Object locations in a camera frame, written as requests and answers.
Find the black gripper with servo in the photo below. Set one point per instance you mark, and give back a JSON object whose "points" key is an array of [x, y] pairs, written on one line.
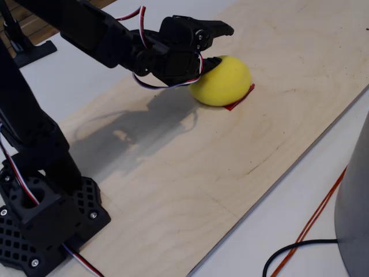
{"points": [[176, 32]]}

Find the yellow foam dome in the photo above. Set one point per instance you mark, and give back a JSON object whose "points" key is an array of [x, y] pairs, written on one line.
{"points": [[225, 83]]}

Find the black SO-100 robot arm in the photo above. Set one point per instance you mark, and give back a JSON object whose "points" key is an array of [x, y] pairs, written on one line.
{"points": [[29, 130]]}

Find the red square marker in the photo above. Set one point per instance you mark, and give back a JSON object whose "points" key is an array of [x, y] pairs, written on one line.
{"points": [[233, 107]]}

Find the light plywood board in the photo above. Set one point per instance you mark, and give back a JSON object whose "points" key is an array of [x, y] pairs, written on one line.
{"points": [[201, 173]]}

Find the black stand base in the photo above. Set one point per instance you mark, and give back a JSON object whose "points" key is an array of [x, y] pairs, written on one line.
{"points": [[34, 53]]}

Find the grey round container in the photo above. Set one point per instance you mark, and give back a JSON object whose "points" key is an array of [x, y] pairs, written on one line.
{"points": [[357, 202]]}

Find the red white black servo lead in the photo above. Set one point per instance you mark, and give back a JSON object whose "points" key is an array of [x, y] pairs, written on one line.
{"points": [[83, 261]]}

